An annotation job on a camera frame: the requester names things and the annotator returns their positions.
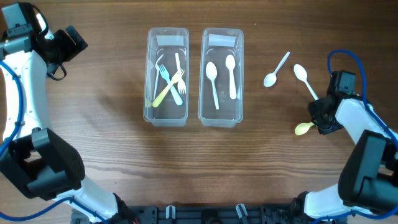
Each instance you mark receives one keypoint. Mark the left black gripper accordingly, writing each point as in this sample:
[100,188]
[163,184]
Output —
[72,48]

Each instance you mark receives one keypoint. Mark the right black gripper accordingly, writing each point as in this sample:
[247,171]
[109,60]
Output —
[323,129]

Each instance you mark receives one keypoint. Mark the yellow plastic spoon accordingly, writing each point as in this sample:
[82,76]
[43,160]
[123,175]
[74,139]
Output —
[303,128]

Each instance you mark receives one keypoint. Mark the light blue plastic fork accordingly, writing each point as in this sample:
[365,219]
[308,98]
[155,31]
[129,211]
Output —
[166,76]

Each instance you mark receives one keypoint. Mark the white plastic spoon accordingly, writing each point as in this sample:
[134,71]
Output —
[230,64]

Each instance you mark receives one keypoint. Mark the yellow plastic fork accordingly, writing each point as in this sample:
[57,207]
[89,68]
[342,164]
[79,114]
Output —
[176,78]

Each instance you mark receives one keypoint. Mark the cream white spoon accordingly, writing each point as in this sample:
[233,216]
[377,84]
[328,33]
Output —
[211,73]

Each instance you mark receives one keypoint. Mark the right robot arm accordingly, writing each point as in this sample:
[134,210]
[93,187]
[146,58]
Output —
[368,182]

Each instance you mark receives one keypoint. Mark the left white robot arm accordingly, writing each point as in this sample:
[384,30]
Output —
[37,161]

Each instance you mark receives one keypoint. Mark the left clear plastic container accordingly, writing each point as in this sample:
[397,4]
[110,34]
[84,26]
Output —
[173,43]

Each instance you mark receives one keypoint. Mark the clear plastic container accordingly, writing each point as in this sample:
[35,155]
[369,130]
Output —
[173,43]
[217,44]

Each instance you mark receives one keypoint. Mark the right clear plastic container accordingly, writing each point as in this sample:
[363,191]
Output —
[217,44]

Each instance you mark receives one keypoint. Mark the white spoon long handle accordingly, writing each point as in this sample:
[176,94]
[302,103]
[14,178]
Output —
[302,75]

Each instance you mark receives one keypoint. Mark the white spoon thin handle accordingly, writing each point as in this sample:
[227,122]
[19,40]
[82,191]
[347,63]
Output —
[271,78]

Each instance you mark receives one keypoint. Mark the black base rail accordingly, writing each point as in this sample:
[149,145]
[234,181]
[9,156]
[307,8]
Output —
[264,214]

